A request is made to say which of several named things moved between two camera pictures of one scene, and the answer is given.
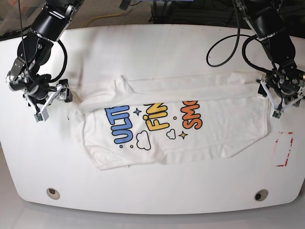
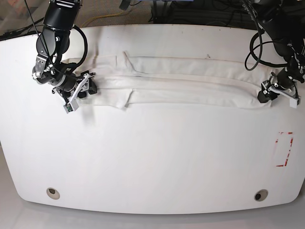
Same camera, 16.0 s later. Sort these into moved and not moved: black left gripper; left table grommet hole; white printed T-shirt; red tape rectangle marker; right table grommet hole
Moved: white printed T-shirt; black left gripper
Not moved: right table grommet hole; red tape rectangle marker; left table grommet hole
